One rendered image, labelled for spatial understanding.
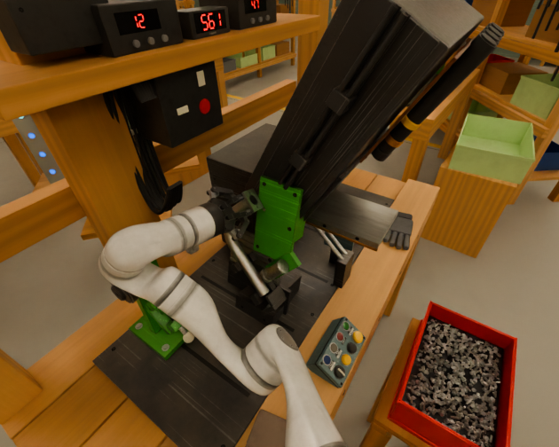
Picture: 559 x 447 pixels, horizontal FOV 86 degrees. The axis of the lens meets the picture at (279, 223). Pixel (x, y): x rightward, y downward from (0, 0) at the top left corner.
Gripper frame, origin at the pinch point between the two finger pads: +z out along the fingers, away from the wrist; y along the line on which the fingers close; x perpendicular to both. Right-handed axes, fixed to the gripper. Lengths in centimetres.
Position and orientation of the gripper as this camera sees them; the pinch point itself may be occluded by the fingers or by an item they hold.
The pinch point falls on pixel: (245, 204)
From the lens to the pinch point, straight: 74.7
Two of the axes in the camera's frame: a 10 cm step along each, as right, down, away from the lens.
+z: 5.5, -3.2, 7.7
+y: -4.8, -8.8, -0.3
